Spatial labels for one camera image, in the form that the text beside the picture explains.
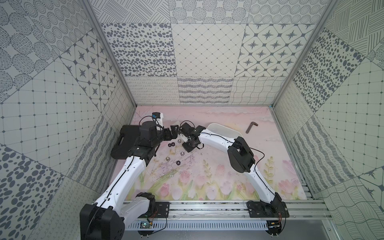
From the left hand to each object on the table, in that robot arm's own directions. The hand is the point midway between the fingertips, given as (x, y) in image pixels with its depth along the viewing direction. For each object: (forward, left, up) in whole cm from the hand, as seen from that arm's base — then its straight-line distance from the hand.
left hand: (169, 123), depth 78 cm
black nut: (-11, -3, -25) cm, 28 cm away
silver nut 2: (-5, -5, -24) cm, 25 cm away
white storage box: (+12, -33, -21) cm, 41 cm away
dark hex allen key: (+19, -53, -25) cm, 61 cm away
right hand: (0, -10, -25) cm, 27 cm away
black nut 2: (+1, +4, -25) cm, 25 cm away
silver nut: (+5, -2, -25) cm, 26 cm away
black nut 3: (+2, +2, -25) cm, 25 cm away
